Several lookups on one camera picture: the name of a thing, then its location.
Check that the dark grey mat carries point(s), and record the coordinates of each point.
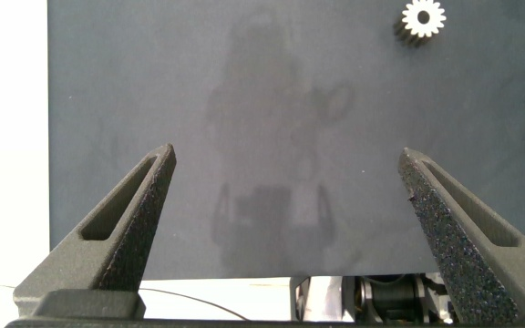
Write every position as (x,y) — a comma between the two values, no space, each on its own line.
(281,136)

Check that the robot torso base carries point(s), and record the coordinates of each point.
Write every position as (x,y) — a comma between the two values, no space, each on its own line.
(372,298)

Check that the small steel gear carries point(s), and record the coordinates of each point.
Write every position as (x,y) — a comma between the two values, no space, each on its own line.
(434,23)

